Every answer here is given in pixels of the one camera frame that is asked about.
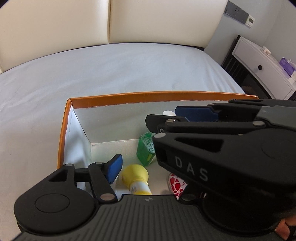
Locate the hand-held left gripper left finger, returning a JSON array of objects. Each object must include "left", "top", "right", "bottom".
[{"left": 48, "top": 154, "right": 123, "bottom": 204}]

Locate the cream padded headboard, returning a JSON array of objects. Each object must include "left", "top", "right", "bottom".
[{"left": 0, "top": 0, "right": 228, "bottom": 75}]

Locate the grey wall switch panel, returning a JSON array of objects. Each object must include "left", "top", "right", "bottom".
[{"left": 224, "top": 1, "right": 249, "bottom": 24}]

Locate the white and black nightstand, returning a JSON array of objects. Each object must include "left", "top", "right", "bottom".
[{"left": 221, "top": 35, "right": 296, "bottom": 101}]

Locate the orange cardboard box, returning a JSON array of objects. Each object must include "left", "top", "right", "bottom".
[{"left": 57, "top": 91, "right": 259, "bottom": 200}]

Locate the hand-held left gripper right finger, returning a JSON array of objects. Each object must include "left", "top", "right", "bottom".
[{"left": 179, "top": 192, "right": 205, "bottom": 204}]

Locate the person's right hand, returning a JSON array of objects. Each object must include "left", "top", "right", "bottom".
[{"left": 276, "top": 218, "right": 296, "bottom": 241}]

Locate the white and red mint tin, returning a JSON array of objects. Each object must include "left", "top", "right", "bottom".
[{"left": 168, "top": 173, "right": 188, "bottom": 200}]

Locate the yellow bottle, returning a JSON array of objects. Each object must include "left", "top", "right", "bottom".
[{"left": 121, "top": 164, "right": 152, "bottom": 195}]

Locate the purple tissue box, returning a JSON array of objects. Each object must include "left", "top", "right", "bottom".
[{"left": 279, "top": 58, "right": 296, "bottom": 77}]

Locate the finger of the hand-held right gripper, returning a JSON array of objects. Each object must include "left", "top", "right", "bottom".
[
  {"left": 146, "top": 114, "right": 266, "bottom": 153},
  {"left": 174, "top": 100, "right": 278, "bottom": 122}
]

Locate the green spray bottle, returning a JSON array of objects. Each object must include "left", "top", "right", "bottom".
[{"left": 136, "top": 132, "right": 158, "bottom": 167}]

